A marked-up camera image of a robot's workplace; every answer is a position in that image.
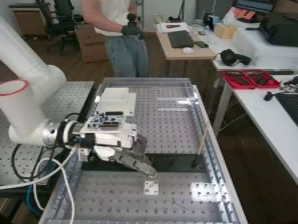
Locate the person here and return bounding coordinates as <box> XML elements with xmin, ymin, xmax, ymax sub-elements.
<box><xmin>80</xmin><ymin>0</ymin><xmax>154</xmax><ymax>79</ymax></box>

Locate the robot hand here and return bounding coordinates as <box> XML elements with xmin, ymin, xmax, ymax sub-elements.
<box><xmin>79</xmin><ymin>111</ymin><xmax>160</xmax><ymax>179</ymax></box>

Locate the wooden cabinet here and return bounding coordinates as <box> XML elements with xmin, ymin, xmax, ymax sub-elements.
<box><xmin>9</xmin><ymin>3</ymin><xmax>49</xmax><ymax>37</ymax></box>

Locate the cardboard box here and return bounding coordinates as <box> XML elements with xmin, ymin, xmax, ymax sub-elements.
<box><xmin>74</xmin><ymin>23</ymin><xmax>111</xmax><ymax>64</ymax></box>

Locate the thin stick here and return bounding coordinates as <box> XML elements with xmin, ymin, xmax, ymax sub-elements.
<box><xmin>191</xmin><ymin>124</ymin><xmax>210</xmax><ymax>168</ymax></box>

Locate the black phone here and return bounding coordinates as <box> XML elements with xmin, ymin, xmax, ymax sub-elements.
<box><xmin>195</xmin><ymin>40</ymin><xmax>211</xmax><ymax>49</ymax></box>

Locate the white cable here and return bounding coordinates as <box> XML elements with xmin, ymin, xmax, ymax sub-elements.
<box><xmin>34</xmin><ymin>157</ymin><xmax>78</xmax><ymax>224</ymax></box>
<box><xmin>0</xmin><ymin>148</ymin><xmax>80</xmax><ymax>191</ymax></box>

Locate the screen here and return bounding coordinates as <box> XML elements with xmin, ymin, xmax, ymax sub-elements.
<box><xmin>232</xmin><ymin>0</ymin><xmax>280</xmax><ymax>15</ymax></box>

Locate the black case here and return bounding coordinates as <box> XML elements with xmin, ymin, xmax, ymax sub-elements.
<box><xmin>259</xmin><ymin>13</ymin><xmax>298</xmax><ymax>47</ymax></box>

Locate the blue cable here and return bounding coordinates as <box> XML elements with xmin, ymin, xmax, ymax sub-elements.
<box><xmin>26</xmin><ymin>184</ymin><xmax>39</xmax><ymax>209</ymax></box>

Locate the red tray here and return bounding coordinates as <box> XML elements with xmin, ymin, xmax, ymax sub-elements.
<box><xmin>245</xmin><ymin>68</ymin><xmax>283</xmax><ymax>90</ymax></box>
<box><xmin>220</xmin><ymin>69</ymin><xmax>259</xmax><ymax>91</ymax></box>

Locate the white desk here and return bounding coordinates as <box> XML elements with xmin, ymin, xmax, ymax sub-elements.
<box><xmin>207</xmin><ymin>16</ymin><xmax>298</xmax><ymax>73</ymax></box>
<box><xmin>212</xmin><ymin>74</ymin><xmax>298</xmax><ymax>188</ymax></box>

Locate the black keyboard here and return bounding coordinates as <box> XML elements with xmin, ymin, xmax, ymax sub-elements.
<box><xmin>275</xmin><ymin>92</ymin><xmax>298</xmax><ymax>127</ymax></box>
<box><xmin>167</xmin><ymin>30</ymin><xmax>196</xmax><ymax>49</ymax></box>

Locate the light wooden box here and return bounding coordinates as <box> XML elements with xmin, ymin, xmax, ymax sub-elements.
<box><xmin>214</xmin><ymin>22</ymin><xmax>237</xmax><ymax>41</ymax></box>

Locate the wooden desk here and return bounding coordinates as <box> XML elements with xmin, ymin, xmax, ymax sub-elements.
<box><xmin>155</xmin><ymin>22</ymin><xmax>220</xmax><ymax>103</ymax></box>

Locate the black cable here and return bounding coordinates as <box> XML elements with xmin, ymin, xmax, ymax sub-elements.
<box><xmin>10</xmin><ymin>143</ymin><xmax>50</xmax><ymax>183</ymax></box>

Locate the black office chair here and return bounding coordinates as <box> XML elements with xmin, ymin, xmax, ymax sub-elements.
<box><xmin>35</xmin><ymin>0</ymin><xmax>84</xmax><ymax>56</ymax></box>

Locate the small white box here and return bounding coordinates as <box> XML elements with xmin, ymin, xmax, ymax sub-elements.
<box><xmin>96</xmin><ymin>87</ymin><xmax>139</xmax><ymax>118</ymax></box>

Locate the black plate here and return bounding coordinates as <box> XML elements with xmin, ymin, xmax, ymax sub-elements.
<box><xmin>83</xmin><ymin>152</ymin><xmax>211</xmax><ymax>173</ymax></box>

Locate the small white flat plate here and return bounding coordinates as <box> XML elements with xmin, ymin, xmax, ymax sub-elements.
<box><xmin>143</xmin><ymin>180</ymin><xmax>160</xmax><ymax>196</ymax></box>

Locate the clear box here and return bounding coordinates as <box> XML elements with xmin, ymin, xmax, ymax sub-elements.
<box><xmin>39</xmin><ymin>77</ymin><xmax>251</xmax><ymax>224</ymax></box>

